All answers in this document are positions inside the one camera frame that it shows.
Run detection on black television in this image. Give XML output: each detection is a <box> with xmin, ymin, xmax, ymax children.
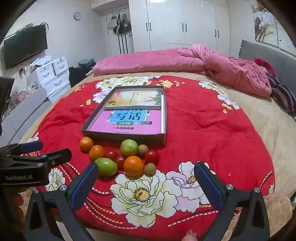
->
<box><xmin>3</xmin><ymin>24</ymin><xmax>48</xmax><ymax>70</ymax></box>

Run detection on floral wall painting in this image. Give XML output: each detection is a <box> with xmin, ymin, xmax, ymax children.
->
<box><xmin>251</xmin><ymin>0</ymin><xmax>296</xmax><ymax>54</ymax></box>

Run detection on brown longan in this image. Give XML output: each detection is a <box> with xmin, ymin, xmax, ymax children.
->
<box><xmin>144</xmin><ymin>163</ymin><xmax>156</xmax><ymax>175</ymax></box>
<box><xmin>138</xmin><ymin>144</ymin><xmax>149</xmax><ymax>157</ymax></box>

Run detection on hanging black bags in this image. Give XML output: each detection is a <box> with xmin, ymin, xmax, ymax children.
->
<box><xmin>107</xmin><ymin>13</ymin><xmax>131</xmax><ymax>54</ymax></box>

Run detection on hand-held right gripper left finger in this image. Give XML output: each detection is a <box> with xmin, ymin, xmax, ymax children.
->
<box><xmin>24</xmin><ymin>162</ymin><xmax>100</xmax><ymax>241</ymax></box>

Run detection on oblong green jujube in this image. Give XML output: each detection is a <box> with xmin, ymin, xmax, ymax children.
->
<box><xmin>94</xmin><ymin>158</ymin><xmax>118</xmax><ymax>178</ymax></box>

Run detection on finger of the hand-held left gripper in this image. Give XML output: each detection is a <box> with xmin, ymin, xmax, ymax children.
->
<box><xmin>7</xmin><ymin>148</ymin><xmax>73</xmax><ymax>171</ymax></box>
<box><xmin>0</xmin><ymin>141</ymin><xmax>44</xmax><ymax>160</ymax></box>

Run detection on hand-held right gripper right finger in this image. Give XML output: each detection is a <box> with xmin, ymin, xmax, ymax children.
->
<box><xmin>194</xmin><ymin>161</ymin><xmax>271</xmax><ymax>241</ymax></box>

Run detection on large orange mandarin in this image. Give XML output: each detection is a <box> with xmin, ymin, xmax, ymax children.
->
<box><xmin>123</xmin><ymin>156</ymin><xmax>144</xmax><ymax>177</ymax></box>

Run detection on white door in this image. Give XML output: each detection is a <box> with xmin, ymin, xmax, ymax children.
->
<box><xmin>105</xmin><ymin>10</ymin><xmax>134</xmax><ymax>56</ymax></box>

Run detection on pink cover book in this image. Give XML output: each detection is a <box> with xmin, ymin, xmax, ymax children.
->
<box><xmin>89</xmin><ymin>107</ymin><xmax>166</xmax><ymax>135</ymax></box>

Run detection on grey shallow box tray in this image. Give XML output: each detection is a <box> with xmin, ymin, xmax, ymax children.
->
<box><xmin>81</xmin><ymin>86</ymin><xmax>167</xmax><ymax>146</ymax></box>

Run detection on sunflower cover book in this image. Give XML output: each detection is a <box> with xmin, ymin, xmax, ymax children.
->
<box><xmin>104</xmin><ymin>90</ymin><xmax>162</xmax><ymax>109</ymax></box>

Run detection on striped pillow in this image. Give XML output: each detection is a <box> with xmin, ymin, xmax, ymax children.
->
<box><xmin>266</xmin><ymin>72</ymin><xmax>296</xmax><ymax>116</ymax></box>

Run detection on red floral blanket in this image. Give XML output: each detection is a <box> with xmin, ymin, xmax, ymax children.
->
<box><xmin>20</xmin><ymin>75</ymin><xmax>275</xmax><ymax>240</ymax></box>

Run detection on white drawer cabinet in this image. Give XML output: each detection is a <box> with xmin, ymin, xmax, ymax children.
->
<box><xmin>29</xmin><ymin>57</ymin><xmax>71</xmax><ymax>102</ymax></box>

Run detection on folded clothes stack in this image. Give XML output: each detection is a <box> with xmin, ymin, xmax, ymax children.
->
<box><xmin>79</xmin><ymin>59</ymin><xmax>96</xmax><ymax>70</ymax></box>

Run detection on pink quilt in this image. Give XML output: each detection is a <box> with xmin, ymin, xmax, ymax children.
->
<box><xmin>93</xmin><ymin>44</ymin><xmax>272</xmax><ymax>96</ymax></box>

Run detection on grey padded headboard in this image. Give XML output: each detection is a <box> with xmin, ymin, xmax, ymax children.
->
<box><xmin>239</xmin><ymin>39</ymin><xmax>296</xmax><ymax>116</ymax></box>

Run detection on red cloth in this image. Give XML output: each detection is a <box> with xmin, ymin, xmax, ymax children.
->
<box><xmin>252</xmin><ymin>57</ymin><xmax>277</xmax><ymax>77</ymax></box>

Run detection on round green jujube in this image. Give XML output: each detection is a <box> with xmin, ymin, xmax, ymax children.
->
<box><xmin>120</xmin><ymin>139</ymin><xmax>138</xmax><ymax>157</ymax></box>

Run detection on medium orange mandarin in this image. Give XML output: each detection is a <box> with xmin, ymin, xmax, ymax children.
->
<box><xmin>89</xmin><ymin>145</ymin><xmax>105</xmax><ymax>162</ymax></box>

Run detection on black clothes pile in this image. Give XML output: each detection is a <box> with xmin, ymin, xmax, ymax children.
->
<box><xmin>69</xmin><ymin>66</ymin><xmax>87</xmax><ymax>87</ymax></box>

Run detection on small orange mandarin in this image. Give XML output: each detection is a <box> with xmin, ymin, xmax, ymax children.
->
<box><xmin>80</xmin><ymin>137</ymin><xmax>94</xmax><ymax>152</ymax></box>

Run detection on red cherry tomato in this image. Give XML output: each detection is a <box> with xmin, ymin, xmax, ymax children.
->
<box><xmin>115</xmin><ymin>156</ymin><xmax>126</xmax><ymax>171</ymax></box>
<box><xmin>145</xmin><ymin>150</ymin><xmax>160</xmax><ymax>165</ymax></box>
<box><xmin>105</xmin><ymin>150</ymin><xmax>118</xmax><ymax>161</ymax></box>

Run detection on white wardrobe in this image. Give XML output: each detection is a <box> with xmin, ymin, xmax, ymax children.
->
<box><xmin>128</xmin><ymin>0</ymin><xmax>230</xmax><ymax>56</ymax></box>

